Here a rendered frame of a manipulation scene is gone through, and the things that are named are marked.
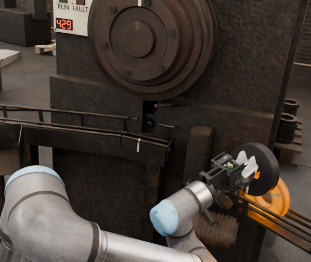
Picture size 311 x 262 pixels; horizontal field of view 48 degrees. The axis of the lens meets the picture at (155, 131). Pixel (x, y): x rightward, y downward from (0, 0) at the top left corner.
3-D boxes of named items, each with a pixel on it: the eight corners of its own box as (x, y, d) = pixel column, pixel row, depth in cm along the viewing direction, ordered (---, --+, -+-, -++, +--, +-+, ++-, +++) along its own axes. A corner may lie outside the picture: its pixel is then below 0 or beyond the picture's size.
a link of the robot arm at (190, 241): (185, 283, 86) (177, 250, 81) (165, 253, 96) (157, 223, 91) (212, 268, 89) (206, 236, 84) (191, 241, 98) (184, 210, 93)
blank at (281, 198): (258, 219, 118) (252, 222, 116) (244, 173, 120) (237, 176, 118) (298, 216, 106) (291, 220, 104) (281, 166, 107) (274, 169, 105)
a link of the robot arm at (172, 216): (151, 230, 89) (144, 204, 85) (183, 208, 94) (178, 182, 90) (170, 246, 83) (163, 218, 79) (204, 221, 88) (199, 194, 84)
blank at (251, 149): (238, 135, 107) (231, 137, 105) (284, 151, 95) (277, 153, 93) (233, 182, 111) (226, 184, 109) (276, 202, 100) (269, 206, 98)
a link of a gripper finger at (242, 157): (258, 146, 99) (235, 160, 95) (257, 162, 102) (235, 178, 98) (249, 142, 101) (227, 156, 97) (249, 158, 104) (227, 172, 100)
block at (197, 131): (188, 173, 149) (195, 120, 140) (206, 178, 147) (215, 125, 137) (181, 185, 140) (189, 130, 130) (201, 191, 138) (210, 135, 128)
